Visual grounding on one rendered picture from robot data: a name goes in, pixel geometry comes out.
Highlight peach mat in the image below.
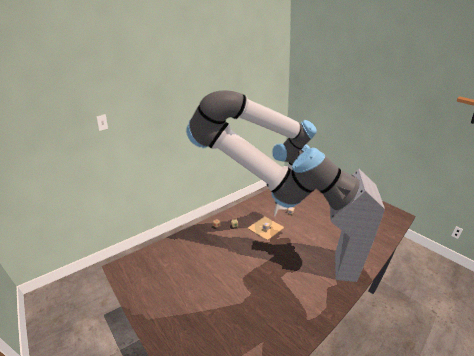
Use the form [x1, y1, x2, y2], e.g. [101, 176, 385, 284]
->
[248, 217, 284, 240]

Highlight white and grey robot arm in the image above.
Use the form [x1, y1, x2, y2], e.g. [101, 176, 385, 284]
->
[186, 91, 360, 210]

